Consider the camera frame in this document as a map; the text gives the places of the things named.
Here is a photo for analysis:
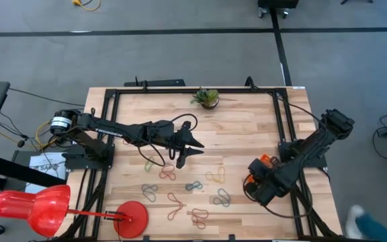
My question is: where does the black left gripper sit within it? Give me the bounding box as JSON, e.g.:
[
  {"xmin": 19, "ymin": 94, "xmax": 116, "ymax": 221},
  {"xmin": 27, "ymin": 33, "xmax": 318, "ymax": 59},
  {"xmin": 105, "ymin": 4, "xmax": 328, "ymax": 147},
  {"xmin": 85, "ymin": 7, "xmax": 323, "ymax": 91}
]
[{"xmin": 170, "ymin": 120, "xmax": 206, "ymax": 158}]

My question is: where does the orange plastic mesh bin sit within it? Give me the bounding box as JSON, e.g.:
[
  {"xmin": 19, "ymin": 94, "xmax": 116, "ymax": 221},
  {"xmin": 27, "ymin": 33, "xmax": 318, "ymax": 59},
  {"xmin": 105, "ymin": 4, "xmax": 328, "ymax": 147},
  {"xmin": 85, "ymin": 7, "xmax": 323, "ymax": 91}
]
[{"xmin": 246, "ymin": 153, "xmax": 282, "ymax": 186}]

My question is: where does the blue rubber band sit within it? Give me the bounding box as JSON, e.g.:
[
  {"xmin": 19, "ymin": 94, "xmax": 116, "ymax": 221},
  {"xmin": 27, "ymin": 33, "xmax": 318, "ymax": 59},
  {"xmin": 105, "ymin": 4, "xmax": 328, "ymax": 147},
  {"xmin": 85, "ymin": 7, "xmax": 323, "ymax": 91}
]
[
  {"xmin": 140, "ymin": 183, "xmax": 159, "ymax": 203},
  {"xmin": 212, "ymin": 188, "xmax": 232, "ymax": 208},
  {"xmin": 184, "ymin": 180, "xmax": 204, "ymax": 192}
]

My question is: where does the yellow rubber band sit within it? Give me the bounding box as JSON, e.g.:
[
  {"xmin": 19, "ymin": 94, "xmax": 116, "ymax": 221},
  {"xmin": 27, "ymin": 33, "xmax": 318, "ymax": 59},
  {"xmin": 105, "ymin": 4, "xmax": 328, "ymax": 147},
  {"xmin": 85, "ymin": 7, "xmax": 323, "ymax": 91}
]
[{"xmin": 204, "ymin": 166, "xmax": 226, "ymax": 184}]

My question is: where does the light green rubber band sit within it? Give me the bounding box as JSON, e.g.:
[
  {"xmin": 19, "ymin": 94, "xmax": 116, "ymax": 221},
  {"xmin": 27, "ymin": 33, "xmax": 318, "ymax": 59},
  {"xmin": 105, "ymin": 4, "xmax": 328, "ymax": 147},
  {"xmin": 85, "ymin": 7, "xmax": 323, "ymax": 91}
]
[{"xmin": 144, "ymin": 156, "xmax": 156, "ymax": 173}]

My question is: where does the potted succulent plant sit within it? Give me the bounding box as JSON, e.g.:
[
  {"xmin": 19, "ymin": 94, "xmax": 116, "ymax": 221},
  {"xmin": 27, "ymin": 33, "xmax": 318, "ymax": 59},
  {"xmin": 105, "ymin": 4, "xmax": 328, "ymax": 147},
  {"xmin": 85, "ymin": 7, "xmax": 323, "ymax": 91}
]
[{"xmin": 189, "ymin": 87, "xmax": 220, "ymax": 110}]

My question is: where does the black box with antennas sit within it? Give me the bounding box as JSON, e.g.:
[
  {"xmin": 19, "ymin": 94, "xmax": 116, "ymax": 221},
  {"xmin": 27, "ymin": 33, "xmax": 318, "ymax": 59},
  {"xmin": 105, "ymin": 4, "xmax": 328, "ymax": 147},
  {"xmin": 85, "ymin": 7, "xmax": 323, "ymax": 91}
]
[{"xmin": 124, "ymin": 76, "xmax": 187, "ymax": 88}]

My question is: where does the person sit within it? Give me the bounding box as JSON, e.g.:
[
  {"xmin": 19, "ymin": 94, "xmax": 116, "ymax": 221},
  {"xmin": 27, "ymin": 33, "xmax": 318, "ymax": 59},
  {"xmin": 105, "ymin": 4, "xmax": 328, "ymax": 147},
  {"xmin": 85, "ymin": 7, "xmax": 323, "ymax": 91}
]
[{"xmin": 344, "ymin": 204, "xmax": 387, "ymax": 242}]

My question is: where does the white paper sheet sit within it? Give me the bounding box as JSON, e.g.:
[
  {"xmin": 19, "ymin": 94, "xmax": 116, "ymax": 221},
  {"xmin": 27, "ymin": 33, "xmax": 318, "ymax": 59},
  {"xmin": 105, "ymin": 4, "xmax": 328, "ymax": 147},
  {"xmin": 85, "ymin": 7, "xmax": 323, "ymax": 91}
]
[{"xmin": 24, "ymin": 152, "xmax": 67, "ymax": 195}]

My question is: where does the red desk lamp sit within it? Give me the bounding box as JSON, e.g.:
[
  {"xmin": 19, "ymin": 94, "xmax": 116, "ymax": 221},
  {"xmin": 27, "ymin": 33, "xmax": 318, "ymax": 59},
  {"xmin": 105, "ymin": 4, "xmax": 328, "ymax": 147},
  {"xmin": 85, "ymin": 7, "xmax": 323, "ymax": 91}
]
[{"xmin": 0, "ymin": 184, "xmax": 150, "ymax": 239}]

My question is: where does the black cart with casters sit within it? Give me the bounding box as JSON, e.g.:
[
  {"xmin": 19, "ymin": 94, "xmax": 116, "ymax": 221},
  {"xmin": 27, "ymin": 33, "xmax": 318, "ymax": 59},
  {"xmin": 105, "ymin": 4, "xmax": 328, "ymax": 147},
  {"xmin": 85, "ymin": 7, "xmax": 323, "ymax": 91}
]
[{"xmin": 257, "ymin": 0, "xmax": 300, "ymax": 19}]

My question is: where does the black rolling stand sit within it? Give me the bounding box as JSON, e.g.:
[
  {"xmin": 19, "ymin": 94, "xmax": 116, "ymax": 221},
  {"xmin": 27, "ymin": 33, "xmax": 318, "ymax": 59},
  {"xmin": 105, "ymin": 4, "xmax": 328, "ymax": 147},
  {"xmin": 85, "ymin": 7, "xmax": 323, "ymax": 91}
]
[{"xmin": 0, "ymin": 150, "xmax": 67, "ymax": 236}]

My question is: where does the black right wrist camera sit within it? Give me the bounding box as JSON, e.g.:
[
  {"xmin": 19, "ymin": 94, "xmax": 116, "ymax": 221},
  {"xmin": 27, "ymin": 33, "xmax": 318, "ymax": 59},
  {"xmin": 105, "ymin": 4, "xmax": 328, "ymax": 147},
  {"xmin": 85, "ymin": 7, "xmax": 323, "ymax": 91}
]
[{"xmin": 248, "ymin": 157, "xmax": 266, "ymax": 176}]

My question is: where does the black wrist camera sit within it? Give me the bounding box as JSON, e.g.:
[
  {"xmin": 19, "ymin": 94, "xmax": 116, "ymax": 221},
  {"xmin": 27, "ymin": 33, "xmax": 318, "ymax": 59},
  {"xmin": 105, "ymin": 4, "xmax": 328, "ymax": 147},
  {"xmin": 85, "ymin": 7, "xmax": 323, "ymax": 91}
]
[
  {"xmin": 175, "ymin": 153, "xmax": 188, "ymax": 170},
  {"xmin": 248, "ymin": 157, "xmax": 266, "ymax": 176}
]

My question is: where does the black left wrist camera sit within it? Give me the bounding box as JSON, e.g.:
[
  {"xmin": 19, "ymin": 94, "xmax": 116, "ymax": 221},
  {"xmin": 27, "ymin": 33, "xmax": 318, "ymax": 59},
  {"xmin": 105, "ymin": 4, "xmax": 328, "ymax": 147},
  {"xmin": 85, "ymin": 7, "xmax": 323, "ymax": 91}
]
[{"xmin": 175, "ymin": 153, "xmax": 188, "ymax": 170}]

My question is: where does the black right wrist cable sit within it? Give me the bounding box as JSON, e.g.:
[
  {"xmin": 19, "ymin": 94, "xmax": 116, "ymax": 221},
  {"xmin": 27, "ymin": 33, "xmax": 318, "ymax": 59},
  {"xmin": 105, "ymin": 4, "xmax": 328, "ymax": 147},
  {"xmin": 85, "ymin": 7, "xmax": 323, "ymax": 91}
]
[{"xmin": 243, "ymin": 173, "xmax": 314, "ymax": 219}]

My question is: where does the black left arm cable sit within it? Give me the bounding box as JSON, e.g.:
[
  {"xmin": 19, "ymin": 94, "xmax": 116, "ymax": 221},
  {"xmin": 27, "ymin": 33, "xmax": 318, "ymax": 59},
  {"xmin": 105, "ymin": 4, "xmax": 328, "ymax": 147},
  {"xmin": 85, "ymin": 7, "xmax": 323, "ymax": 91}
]
[{"xmin": 136, "ymin": 113, "xmax": 199, "ymax": 168}]

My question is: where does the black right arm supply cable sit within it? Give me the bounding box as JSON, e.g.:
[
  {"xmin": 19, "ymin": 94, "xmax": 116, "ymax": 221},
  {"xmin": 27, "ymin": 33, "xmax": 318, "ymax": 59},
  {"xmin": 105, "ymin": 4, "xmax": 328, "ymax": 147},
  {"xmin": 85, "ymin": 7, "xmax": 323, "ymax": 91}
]
[{"xmin": 245, "ymin": 76, "xmax": 324, "ymax": 124}]

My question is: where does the black floor cable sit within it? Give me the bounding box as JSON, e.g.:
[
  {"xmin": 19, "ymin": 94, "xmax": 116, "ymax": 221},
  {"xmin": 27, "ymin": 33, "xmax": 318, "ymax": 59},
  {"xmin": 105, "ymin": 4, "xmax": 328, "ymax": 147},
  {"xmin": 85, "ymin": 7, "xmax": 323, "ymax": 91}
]
[{"xmin": 8, "ymin": 87, "xmax": 86, "ymax": 108}]

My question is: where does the yellow extension cable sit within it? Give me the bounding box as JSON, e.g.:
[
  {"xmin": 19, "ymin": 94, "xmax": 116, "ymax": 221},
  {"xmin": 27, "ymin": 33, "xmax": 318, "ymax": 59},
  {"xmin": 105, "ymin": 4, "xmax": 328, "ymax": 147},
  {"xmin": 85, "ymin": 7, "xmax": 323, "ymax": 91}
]
[{"xmin": 71, "ymin": 0, "xmax": 101, "ymax": 12}]

